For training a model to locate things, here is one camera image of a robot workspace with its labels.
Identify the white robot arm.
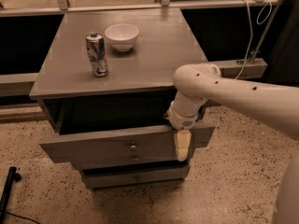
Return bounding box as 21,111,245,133
166,63,299,224

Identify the grey wooden drawer cabinet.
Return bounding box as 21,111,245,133
30,8,206,178

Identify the grey bottom drawer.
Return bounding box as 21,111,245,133
82,164,190,189

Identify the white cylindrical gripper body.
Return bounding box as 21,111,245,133
164,91,207,131

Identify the grey metal railing frame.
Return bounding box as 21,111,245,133
0,0,281,98

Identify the thin metal diagonal rod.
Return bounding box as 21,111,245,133
245,0,284,63

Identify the crushed metal drink can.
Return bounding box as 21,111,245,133
85,32,108,77

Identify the white hanging cable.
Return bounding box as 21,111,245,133
234,0,273,80

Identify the black floor stand leg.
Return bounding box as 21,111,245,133
0,166,21,224

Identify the white ceramic bowl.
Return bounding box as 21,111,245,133
105,23,139,52

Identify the grey top drawer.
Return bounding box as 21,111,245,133
39,122,216,164

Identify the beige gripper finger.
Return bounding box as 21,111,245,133
174,130,192,161

